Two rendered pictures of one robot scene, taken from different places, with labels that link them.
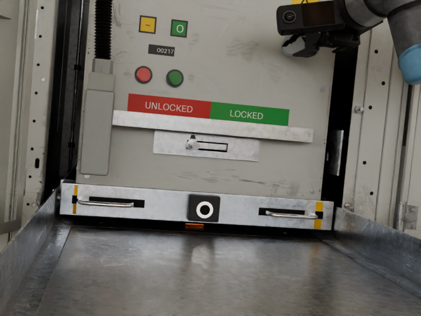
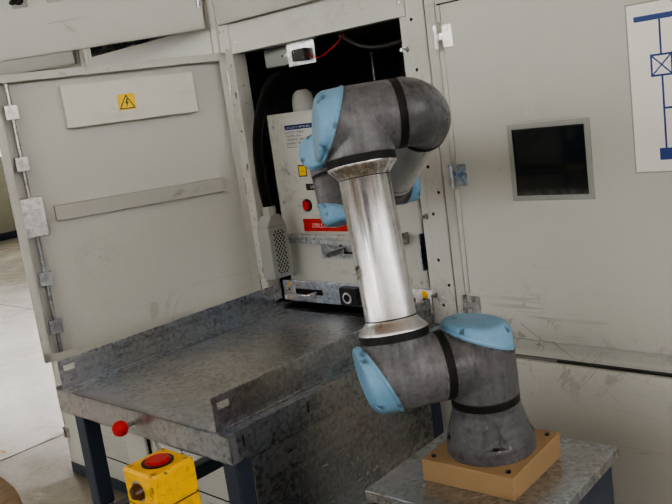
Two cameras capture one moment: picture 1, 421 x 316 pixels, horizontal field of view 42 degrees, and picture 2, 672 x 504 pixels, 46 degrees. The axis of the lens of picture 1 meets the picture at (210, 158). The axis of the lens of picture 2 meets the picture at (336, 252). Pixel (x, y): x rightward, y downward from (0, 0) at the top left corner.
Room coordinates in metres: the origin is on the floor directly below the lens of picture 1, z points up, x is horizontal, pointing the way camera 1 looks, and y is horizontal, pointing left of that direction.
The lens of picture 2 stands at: (-0.18, -1.64, 1.40)
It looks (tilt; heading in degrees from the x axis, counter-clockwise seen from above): 10 degrees down; 54
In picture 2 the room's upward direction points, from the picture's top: 8 degrees counter-clockwise
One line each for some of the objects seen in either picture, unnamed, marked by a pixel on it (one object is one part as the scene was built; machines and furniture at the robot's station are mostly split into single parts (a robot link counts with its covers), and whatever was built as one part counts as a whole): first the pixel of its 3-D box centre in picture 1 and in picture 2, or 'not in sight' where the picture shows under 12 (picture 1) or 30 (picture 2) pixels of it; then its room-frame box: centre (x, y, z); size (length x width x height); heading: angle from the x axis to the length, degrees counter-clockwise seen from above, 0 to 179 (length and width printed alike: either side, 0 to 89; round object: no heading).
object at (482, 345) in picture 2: not in sight; (475, 355); (0.74, -0.74, 0.96); 0.13 x 0.12 x 0.14; 153
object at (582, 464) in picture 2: not in sight; (493, 473); (0.75, -0.74, 0.74); 0.32 x 0.32 x 0.02; 13
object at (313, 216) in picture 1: (291, 214); not in sight; (1.08, -0.17, 0.90); 0.11 x 0.05 x 0.01; 100
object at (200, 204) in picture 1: (203, 208); (349, 296); (1.05, 0.00, 0.90); 0.06 x 0.03 x 0.05; 100
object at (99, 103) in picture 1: (98, 123); (275, 245); (0.97, 0.20, 1.04); 0.08 x 0.05 x 0.17; 10
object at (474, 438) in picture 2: not in sight; (488, 418); (0.75, -0.74, 0.84); 0.15 x 0.15 x 0.10
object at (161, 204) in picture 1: (200, 205); (359, 293); (1.09, 0.01, 0.89); 0.54 x 0.05 x 0.06; 100
